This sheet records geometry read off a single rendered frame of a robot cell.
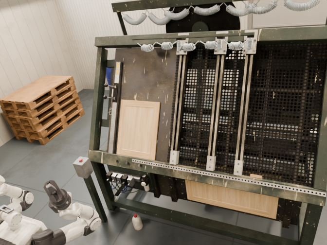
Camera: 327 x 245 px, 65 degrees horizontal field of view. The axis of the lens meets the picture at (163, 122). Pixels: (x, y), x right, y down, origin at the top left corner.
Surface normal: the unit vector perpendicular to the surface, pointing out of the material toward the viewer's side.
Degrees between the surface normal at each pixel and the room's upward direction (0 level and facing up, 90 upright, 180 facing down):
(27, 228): 0
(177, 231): 0
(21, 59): 90
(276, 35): 58
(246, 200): 90
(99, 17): 90
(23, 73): 90
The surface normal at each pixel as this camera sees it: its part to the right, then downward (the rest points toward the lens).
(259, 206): -0.39, 0.52
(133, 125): -0.40, -0.01
